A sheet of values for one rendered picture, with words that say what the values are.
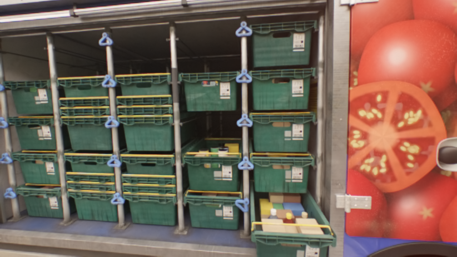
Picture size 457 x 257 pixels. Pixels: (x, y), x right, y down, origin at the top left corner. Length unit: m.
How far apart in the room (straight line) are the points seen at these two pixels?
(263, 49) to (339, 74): 0.45
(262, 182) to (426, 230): 0.85
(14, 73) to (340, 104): 2.43
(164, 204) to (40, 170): 1.03
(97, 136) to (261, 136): 1.17
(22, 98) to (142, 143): 1.01
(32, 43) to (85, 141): 1.14
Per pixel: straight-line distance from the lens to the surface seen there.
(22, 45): 2.38
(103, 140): 1.55
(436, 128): 1.32
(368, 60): 1.13
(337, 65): 1.06
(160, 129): 1.27
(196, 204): 1.33
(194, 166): 1.24
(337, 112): 1.05
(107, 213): 1.74
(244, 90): 1.08
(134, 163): 1.40
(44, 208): 2.11
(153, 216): 1.54
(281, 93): 1.14
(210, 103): 1.14
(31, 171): 2.07
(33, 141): 2.00
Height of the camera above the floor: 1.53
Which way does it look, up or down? 4 degrees down
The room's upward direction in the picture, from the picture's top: 1 degrees counter-clockwise
